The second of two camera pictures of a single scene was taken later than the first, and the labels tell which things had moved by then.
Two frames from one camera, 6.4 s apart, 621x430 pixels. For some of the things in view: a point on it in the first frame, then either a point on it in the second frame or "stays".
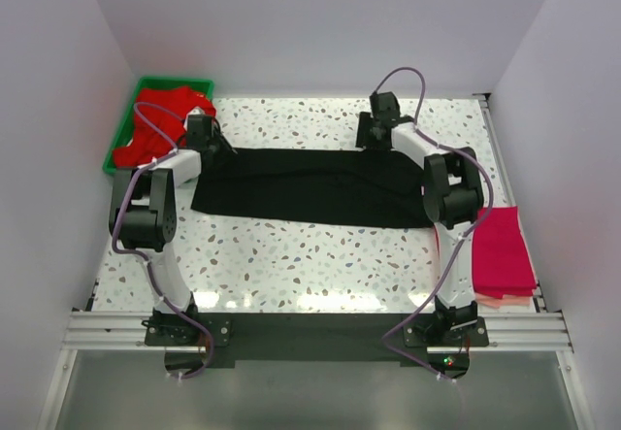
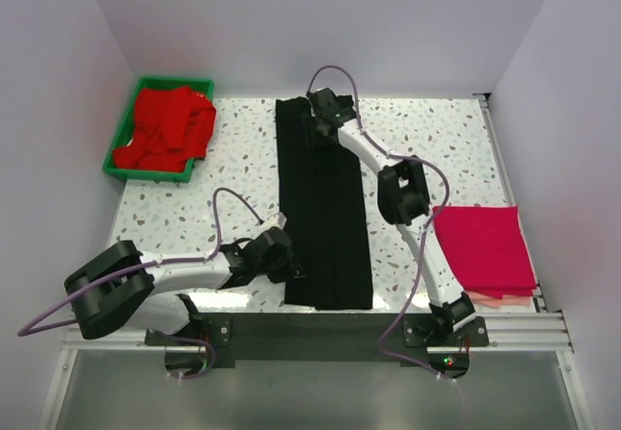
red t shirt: x=155 y=135 stays
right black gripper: x=366 y=132 -> x=313 y=129
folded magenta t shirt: x=501 y=258 stays
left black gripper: x=216 y=144 -> x=290 y=265
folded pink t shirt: x=505 y=301 stays
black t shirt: x=324 y=186 -> x=324 y=215
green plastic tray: x=126 y=131 stays
